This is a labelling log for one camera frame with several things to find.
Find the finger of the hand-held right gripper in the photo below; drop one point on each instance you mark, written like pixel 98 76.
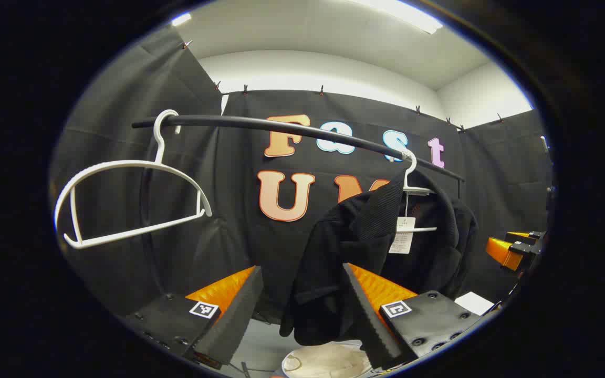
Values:
pixel 504 253
pixel 523 234

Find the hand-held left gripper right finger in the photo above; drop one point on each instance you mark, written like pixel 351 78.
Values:
pixel 368 325

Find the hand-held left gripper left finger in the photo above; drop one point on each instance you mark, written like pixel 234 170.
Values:
pixel 234 325

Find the white laundry hamper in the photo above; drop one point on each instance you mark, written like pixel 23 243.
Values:
pixel 329 362

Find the black knit sweater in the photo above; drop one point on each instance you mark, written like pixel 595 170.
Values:
pixel 344 231

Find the white clothes hanger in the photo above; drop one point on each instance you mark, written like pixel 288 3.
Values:
pixel 411 167

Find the empty white plastic hanger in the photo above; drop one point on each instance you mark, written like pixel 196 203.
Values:
pixel 124 164

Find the white paper garment tag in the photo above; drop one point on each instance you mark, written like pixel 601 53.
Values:
pixel 402 236

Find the row of backdrop clips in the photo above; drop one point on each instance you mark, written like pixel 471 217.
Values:
pixel 322 90

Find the black backdrop cloth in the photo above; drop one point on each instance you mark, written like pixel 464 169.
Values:
pixel 124 105

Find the long ceiling light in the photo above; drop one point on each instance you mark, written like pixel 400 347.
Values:
pixel 407 14

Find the small ceiling light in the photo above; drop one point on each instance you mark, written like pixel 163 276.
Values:
pixel 181 19

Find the black clothes rail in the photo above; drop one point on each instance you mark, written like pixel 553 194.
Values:
pixel 229 121

